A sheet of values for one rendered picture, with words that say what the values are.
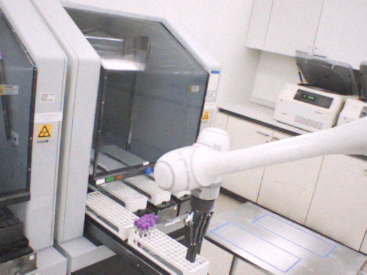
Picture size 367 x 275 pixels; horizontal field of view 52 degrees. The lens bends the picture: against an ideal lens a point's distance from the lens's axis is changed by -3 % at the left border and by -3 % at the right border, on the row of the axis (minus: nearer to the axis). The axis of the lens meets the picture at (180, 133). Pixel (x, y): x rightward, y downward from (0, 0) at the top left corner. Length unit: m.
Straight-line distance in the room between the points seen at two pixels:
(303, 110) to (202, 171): 2.59
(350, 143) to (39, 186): 0.97
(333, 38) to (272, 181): 1.42
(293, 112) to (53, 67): 2.61
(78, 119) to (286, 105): 2.48
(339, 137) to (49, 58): 0.86
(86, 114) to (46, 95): 0.18
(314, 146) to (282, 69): 3.33
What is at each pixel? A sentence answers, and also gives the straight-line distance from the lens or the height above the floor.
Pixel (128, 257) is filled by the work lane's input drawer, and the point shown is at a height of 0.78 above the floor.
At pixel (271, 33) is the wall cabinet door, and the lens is 3.99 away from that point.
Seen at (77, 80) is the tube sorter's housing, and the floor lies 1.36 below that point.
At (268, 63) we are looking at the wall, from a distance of 4.36.
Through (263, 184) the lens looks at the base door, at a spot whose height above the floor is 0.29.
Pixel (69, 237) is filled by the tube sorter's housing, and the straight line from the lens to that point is 1.57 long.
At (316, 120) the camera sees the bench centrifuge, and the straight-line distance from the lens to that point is 3.46.
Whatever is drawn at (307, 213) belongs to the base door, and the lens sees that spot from 3.64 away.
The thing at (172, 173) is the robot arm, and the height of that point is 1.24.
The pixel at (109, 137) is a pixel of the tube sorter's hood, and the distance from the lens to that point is 1.46.
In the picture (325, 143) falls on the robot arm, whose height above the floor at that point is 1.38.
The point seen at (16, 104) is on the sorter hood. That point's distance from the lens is 1.22.
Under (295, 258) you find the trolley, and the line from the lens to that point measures 1.59.
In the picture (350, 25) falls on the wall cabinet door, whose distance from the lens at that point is 3.70.
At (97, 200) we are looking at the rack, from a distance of 1.61.
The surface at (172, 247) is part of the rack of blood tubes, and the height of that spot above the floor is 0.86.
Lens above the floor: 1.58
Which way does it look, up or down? 15 degrees down
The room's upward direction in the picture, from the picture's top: 10 degrees clockwise
